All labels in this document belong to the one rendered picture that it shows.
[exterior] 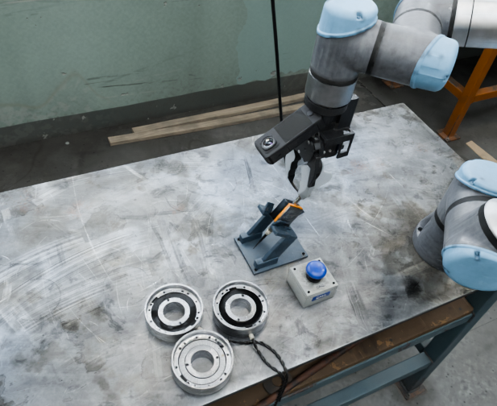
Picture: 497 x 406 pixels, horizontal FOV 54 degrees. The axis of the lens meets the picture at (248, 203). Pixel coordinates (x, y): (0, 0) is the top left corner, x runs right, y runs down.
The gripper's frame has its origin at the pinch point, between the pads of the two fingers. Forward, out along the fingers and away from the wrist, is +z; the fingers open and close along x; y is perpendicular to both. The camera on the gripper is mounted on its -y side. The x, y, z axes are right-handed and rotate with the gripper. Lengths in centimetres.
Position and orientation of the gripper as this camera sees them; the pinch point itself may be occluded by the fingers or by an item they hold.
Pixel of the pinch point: (294, 186)
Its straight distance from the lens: 92.1
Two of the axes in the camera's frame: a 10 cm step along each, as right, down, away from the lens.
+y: 9.0, -2.6, 3.5
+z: -1.0, 6.7, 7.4
